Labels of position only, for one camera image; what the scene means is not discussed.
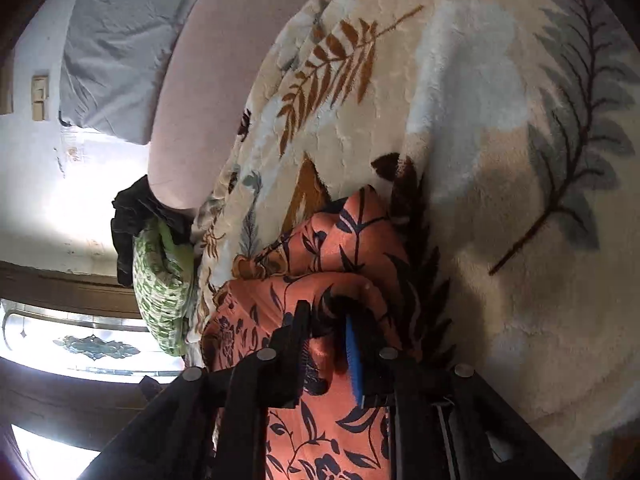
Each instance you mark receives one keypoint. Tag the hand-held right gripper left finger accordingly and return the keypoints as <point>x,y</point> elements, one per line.
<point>295,355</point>

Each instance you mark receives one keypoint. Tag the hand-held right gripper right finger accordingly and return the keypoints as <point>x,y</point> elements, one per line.
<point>356,360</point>

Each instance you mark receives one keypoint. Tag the orange floral cloth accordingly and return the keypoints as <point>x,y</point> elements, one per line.
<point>350,245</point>

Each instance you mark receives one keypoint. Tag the green patterned pillow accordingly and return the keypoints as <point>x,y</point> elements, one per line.
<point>161,292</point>

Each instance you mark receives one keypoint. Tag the black cloth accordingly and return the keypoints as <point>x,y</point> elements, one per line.
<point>134,210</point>

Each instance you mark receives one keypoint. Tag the wooden framed window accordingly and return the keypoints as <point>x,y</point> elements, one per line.
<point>50,332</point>

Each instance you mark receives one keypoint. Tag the pink bedsheet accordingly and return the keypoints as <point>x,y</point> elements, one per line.
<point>210,85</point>

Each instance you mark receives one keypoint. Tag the cream leaf-print fleece blanket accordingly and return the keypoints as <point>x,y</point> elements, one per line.
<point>475,85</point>

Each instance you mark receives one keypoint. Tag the grey pillow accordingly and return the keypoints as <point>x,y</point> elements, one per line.
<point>125,50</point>

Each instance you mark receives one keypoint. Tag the wall light switch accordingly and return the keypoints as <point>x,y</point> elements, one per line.
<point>40,97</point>

